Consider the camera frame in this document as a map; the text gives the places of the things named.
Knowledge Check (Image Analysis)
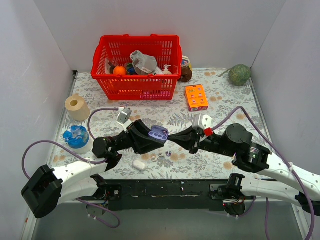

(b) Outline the lavender earbud charging case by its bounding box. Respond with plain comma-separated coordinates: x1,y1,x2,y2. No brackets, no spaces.
148,125,169,143

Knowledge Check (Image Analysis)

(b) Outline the purple metallic earbud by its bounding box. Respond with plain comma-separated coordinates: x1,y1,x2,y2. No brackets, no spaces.
165,151,172,157

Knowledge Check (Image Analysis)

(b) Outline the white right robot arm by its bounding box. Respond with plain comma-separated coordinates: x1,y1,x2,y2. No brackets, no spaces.
124,114,320,216

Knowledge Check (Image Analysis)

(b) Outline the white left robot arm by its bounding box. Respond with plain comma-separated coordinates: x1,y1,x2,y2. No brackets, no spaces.
21,129,169,219

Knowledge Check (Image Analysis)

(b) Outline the white earbud charging case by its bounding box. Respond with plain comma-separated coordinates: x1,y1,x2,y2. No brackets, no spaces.
132,160,147,172

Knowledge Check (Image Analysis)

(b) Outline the orange snack box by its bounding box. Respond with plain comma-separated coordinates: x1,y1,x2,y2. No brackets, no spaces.
184,84,209,112

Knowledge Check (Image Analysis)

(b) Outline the blue wrapped tissue roll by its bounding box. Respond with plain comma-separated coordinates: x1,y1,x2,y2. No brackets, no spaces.
62,125,94,155

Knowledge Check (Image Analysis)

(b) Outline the floral patterned table mat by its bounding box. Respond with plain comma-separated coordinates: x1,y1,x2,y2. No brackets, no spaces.
48,67,273,181

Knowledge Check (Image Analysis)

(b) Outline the beige paper roll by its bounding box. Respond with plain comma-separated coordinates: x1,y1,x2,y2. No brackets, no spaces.
65,93,91,122

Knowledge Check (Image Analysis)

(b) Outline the dark green toy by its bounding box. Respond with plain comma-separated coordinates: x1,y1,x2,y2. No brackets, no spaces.
125,62,137,76

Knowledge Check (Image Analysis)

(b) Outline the orange fruit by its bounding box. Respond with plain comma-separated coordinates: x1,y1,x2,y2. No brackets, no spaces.
113,65,127,76

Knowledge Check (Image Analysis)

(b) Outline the white pump bottle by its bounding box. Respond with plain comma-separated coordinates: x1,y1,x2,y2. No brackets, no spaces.
162,64,172,75

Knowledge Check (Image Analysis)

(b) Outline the grey crumpled bag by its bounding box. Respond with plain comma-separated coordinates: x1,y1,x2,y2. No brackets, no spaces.
130,50,158,75

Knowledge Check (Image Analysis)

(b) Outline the brown jar with label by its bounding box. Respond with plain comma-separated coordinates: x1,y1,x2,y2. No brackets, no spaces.
178,55,193,83

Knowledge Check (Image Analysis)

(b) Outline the green melon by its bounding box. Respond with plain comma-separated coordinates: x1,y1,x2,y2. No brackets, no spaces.
218,64,251,87

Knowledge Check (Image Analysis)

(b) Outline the red plastic shopping basket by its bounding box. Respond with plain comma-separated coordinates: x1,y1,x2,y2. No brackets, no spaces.
91,34,182,101

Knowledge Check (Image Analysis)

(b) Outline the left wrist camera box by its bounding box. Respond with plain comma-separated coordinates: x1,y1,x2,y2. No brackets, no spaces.
116,107,132,131

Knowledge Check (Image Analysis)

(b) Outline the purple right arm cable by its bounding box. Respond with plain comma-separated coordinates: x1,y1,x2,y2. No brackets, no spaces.
209,106,316,240

